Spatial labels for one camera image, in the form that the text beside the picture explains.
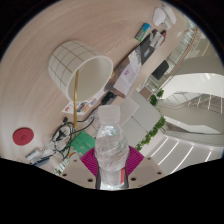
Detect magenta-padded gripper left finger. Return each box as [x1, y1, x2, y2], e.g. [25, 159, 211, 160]
[58, 147, 100, 190]

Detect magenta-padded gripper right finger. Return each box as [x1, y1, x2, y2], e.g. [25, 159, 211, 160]
[124, 145, 166, 190]

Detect clear plastic water bottle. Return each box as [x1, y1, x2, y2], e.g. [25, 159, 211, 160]
[94, 104, 131, 191]

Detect ceiling light strips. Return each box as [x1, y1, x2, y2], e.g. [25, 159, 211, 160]
[146, 134, 214, 174]

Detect white printed card packet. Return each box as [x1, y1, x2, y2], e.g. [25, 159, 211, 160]
[25, 148, 43, 163]

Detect white cabinet with plants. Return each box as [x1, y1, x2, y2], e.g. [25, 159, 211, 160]
[123, 89, 168, 153]

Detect flat round red coaster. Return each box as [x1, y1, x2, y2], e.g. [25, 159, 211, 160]
[12, 127, 35, 147]

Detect white chair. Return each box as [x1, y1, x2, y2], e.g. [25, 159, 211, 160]
[118, 96, 141, 126]

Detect colourful sticker sheet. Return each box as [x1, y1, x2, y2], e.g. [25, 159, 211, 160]
[61, 88, 107, 116]

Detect low planter with plants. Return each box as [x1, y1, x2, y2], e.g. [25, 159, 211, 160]
[146, 88, 165, 107]

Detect small black box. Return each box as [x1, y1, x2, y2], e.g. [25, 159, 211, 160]
[100, 91, 118, 106]

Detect open white booklet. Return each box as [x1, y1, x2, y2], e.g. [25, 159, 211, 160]
[103, 46, 148, 98]

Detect black chair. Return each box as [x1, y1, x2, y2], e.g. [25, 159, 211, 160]
[151, 59, 170, 81]

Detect white grid-pattern mug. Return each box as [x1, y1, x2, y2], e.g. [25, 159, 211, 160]
[47, 39, 115, 103]

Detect black flat case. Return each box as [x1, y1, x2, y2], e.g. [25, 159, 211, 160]
[139, 29, 167, 64]

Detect small green blue packet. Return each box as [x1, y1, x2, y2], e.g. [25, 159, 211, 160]
[134, 22, 152, 43]

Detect tangled black cables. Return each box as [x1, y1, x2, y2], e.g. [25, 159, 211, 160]
[43, 114, 101, 161]

